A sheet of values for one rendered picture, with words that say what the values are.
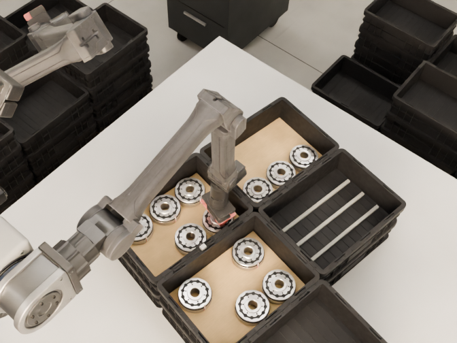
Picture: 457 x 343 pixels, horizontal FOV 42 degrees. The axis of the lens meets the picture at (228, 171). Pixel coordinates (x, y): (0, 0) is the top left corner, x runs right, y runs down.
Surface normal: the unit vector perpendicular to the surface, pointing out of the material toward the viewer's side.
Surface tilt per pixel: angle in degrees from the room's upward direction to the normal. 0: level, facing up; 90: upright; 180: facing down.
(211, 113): 21
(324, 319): 0
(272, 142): 0
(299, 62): 0
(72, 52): 63
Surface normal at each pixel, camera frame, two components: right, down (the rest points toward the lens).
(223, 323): 0.04, -0.56
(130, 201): -0.11, -0.26
